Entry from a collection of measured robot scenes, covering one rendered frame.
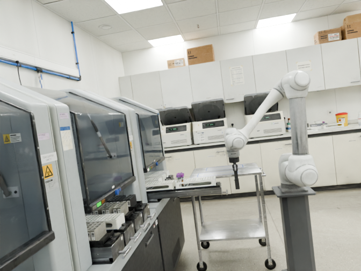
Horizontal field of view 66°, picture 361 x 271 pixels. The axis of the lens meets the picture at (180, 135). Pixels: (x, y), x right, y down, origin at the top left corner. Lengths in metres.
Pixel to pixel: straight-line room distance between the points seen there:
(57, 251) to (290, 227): 1.60
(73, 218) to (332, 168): 3.97
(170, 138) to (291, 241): 2.71
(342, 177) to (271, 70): 1.92
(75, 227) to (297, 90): 1.48
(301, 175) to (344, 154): 2.79
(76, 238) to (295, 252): 1.59
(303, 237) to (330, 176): 2.48
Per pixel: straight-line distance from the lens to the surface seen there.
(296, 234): 2.26
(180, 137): 4.39
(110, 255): 1.35
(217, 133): 4.33
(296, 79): 1.88
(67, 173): 1.20
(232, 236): 2.54
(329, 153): 4.60
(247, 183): 4.45
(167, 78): 4.75
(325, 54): 4.92
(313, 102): 5.15
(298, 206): 2.19
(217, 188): 2.03
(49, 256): 1.14
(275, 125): 4.38
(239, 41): 5.11
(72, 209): 1.22
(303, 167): 1.92
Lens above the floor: 1.31
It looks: 3 degrees down
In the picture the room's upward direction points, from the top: 7 degrees counter-clockwise
